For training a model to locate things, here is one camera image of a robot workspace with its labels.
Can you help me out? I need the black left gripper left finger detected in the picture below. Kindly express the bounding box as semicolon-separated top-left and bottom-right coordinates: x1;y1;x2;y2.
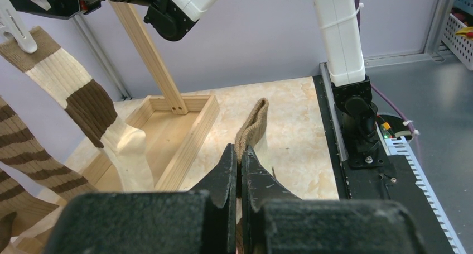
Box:
44;144;237;253

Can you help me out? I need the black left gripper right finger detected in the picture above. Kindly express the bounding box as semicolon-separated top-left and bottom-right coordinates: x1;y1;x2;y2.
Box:
241;146;427;253

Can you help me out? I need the cream brown block sock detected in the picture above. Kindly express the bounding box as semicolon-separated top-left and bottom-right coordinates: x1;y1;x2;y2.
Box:
1;26;154;192

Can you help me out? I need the brown beige striped sock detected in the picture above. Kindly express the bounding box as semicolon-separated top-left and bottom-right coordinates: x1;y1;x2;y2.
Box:
1;170;58;251

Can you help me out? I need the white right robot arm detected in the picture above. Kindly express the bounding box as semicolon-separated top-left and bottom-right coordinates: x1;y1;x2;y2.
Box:
1;0;327;162

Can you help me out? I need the wooden rack base tray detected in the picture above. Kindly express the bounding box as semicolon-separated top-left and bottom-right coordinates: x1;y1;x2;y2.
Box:
13;95;219;253

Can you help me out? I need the white perforated storage basket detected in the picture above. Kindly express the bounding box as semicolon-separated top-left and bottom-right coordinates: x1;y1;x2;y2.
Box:
442;14;472;71

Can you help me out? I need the right wooden rack post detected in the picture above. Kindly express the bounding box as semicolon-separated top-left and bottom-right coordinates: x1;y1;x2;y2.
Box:
109;0;188;114

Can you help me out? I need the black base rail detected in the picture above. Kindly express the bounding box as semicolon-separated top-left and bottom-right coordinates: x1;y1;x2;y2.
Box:
313;75;450;253

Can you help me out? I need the white cable duct strip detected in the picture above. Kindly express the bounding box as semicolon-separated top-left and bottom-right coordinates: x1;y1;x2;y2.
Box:
377;127;466;253

